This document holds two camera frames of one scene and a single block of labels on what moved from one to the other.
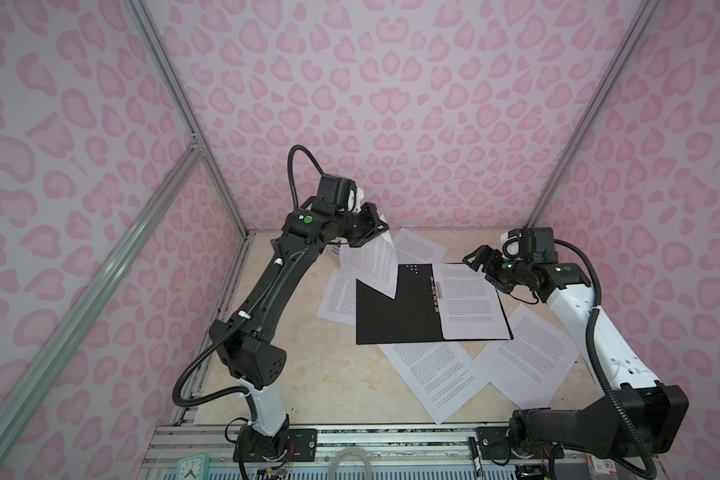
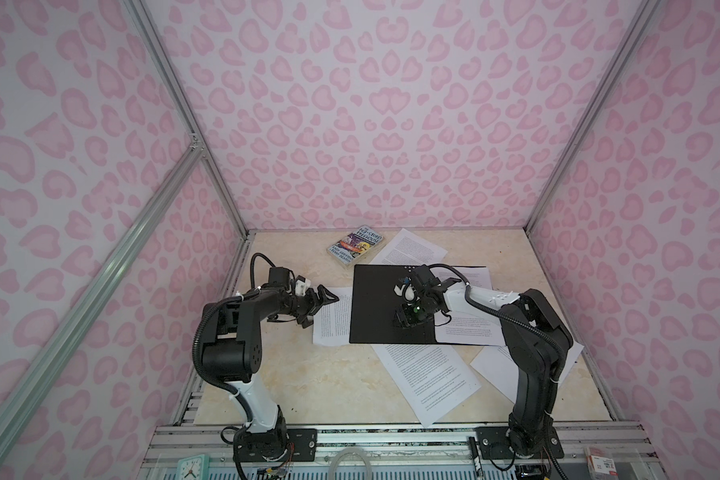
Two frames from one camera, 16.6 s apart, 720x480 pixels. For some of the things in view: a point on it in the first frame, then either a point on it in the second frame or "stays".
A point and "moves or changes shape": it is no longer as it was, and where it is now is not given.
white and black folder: (434, 302) stays
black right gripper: (483, 251) -> (405, 320)
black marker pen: (475, 458) stays
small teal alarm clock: (194, 468) stays
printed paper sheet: (375, 263) -> (470, 328)
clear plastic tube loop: (343, 452) stays
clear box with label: (602, 468) stays
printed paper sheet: (339, 302) moves or changes shape
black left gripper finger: (369, 224) -> (325, 296)
